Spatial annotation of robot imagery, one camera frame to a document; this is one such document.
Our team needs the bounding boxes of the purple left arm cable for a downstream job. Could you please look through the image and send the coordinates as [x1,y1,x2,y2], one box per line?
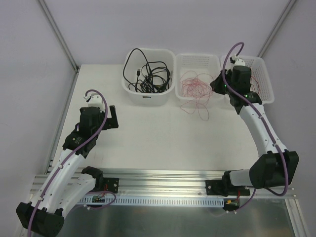
[27,89,117,237]

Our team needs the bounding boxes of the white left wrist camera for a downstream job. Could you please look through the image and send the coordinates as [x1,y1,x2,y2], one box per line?
[84,93,105,111]

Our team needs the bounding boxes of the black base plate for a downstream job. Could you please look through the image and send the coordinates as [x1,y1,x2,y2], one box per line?
[93,177,119,194]
[205,179,250,197]

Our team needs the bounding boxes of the white solid plastic tub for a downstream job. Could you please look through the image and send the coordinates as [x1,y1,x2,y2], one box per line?
[121,48,175,106]

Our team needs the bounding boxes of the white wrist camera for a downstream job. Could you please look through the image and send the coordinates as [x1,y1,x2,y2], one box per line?
[84,93,105,111]
[230,54,245,68]

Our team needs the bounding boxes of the white slotted cable duct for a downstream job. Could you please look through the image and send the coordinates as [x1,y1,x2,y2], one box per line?
[78,195,224,208]

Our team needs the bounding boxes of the white perforated middle basket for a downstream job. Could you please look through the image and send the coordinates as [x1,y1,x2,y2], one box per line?
[173,53,224,109]

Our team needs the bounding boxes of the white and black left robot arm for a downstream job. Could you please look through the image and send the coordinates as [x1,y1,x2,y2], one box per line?
[16,105,119,237]

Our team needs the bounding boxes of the black USB cable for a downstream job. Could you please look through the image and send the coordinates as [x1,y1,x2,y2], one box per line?
[134,67,144,93]
[142,61,173,93]
[122,48,150,84]

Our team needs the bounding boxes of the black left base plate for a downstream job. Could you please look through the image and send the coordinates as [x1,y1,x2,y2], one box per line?
[93,177,119,194]

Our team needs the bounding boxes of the white perforated right basket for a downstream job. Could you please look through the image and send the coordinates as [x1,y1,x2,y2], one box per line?
[219,54,275,104]

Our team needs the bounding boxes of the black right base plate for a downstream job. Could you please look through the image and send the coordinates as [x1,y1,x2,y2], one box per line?
[205,179,250,197]

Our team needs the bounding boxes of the white perforated basket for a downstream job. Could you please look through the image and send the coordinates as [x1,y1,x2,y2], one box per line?
[219,54,275,104]
[173,53,224,109]

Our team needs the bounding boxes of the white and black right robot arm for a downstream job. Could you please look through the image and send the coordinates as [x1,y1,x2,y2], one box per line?
[210,66,299,196]

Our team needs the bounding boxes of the aluminium mounting rail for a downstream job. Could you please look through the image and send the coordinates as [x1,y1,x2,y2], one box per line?
[32,167,297,199]

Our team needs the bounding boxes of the thin red wires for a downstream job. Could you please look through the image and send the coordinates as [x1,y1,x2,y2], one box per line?
[179,70,215,121]

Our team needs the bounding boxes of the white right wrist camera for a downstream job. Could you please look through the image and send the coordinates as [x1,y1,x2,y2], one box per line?
[230,54,245,68]

